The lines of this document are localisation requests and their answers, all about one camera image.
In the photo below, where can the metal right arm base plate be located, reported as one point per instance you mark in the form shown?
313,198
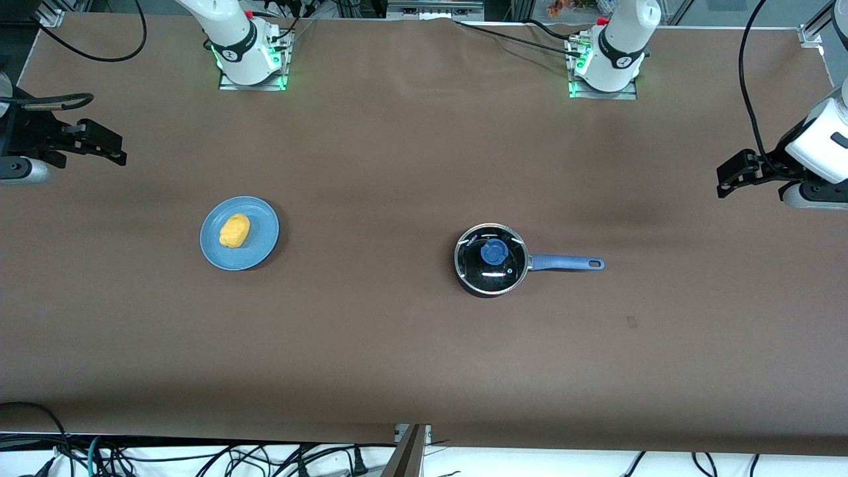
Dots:
228,85

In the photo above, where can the brown table cover sheet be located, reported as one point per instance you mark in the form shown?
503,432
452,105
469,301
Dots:
397,364

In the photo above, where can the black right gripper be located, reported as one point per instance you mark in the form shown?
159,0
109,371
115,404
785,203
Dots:
26,136

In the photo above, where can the aluminium profile post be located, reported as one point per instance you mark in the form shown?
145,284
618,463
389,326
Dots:
407,457

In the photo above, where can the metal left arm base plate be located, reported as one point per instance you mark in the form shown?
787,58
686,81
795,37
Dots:
623,95

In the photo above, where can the silver metal device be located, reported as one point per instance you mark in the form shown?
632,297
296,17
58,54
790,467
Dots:
430,8

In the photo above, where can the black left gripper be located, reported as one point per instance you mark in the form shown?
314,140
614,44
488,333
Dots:
779,165

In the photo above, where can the aluminium frame corner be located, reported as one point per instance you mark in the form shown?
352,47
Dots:
52,13
813,33

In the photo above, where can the yellow potato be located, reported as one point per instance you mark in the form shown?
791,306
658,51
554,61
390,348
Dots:
234,230

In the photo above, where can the blue round plate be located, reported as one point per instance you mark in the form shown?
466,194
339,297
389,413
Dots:
262,235

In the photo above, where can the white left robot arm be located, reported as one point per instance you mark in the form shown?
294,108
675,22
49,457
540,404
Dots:
623,40

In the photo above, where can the black power plug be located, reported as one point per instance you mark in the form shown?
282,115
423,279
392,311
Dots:
358,461

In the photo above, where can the orange object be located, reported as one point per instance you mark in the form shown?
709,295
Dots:
560,6

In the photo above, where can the glass lid blue knob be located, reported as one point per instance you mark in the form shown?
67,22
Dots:
493,252

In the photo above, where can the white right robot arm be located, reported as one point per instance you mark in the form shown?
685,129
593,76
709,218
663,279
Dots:
232,33

